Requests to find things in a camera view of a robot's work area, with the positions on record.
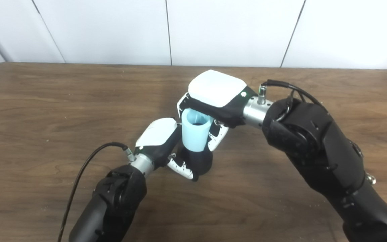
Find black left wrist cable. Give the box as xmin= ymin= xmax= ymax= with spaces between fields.
xmin=57 ymin=142 xmax=135 ymax=242

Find black funnel-shaped nozzle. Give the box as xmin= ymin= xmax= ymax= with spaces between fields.
xmin=175 ymin=145 xmax=213 ymax=181

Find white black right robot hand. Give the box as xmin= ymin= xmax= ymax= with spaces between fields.
xmin=177 ymin=70 xmax=258 ymax=152

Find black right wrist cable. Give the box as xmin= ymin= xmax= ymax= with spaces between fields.
xmin=258 ymin=79 xmax=323 ymax=107

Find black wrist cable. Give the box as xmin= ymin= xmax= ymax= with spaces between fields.
xmin=258 ymin=79 xmax=323 ymax=107
xmin=57 ymin=142 xmax=135 ymax=242

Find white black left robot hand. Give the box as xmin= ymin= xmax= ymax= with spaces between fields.
xmin=135 ymin=118 xmax=196 ymax=181

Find light blue cylinder cup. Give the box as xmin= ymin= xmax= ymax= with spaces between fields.
xmin=181 ymin=108 xmax=213 ymax=152

